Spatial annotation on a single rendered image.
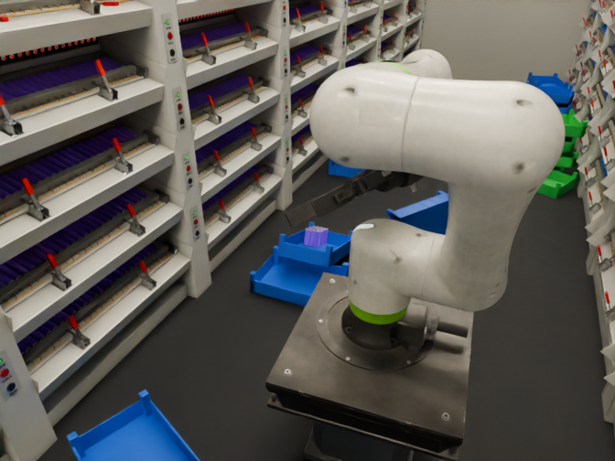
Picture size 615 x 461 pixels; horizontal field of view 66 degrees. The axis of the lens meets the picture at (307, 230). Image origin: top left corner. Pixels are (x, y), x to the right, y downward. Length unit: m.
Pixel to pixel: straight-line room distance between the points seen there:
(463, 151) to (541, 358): 1.18
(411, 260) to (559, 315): 1.02
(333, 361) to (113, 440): 0.65
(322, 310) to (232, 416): 0.43
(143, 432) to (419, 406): 0.74
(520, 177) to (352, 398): 0.55
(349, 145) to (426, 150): 0.09
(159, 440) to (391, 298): 0.72
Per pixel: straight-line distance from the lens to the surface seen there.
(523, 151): 0.53
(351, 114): 0.54
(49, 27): 1.16
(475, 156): 0.53
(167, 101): 1.42
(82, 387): 1.50
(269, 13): 1.99
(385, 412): 0.92
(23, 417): 1.34
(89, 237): 1.38
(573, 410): 1.54
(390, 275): 0.89
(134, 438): 1.38
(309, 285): 1.74
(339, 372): 0.97
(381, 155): 0.55
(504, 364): 1.58
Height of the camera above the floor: 1.07
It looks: 31 degrees down
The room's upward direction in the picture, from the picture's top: straight up
